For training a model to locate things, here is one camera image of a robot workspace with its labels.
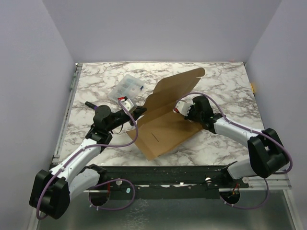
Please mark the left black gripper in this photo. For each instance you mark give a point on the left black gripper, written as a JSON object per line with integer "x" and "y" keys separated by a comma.
{"x": 136, "y": 112}

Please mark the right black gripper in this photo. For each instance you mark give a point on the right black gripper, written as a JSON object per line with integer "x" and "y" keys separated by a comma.
{"x": 191, "y": 114}

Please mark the brown cardboard box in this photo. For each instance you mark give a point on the brown cardboard box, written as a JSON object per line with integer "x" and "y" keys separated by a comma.
{"x": 160, "y": 129}

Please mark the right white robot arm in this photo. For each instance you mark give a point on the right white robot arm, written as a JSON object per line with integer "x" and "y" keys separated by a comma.
{"x": 266, "y": 154}

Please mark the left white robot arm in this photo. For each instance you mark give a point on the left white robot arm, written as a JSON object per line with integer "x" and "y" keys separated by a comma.
{"x": 53, "y": 190}

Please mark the clear plastic screw organizer box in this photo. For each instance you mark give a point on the clear plastic screw organizer box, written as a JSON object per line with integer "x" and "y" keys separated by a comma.
{"x": 129, "y": 86}

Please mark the purple black highlighter marker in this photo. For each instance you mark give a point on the purple black highlighter marker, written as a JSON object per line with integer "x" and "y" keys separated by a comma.
{"x": 91, "y": 105}

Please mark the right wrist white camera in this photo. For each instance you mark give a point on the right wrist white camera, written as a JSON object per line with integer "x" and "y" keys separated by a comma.
{"x": 182, "y": 108}

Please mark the black metal base rail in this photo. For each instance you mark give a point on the black metal base rail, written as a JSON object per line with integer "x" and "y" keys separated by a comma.
{"x": 159, "y": 182}

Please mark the aluminium side rail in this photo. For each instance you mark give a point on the aluminium side rail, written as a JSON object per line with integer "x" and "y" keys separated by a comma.
{"x": 72, "y": 91}

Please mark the aluminium front extrusion rail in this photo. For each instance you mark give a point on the aluminium front extrusion rail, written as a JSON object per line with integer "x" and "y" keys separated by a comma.
{"x": 275, "y": 182}

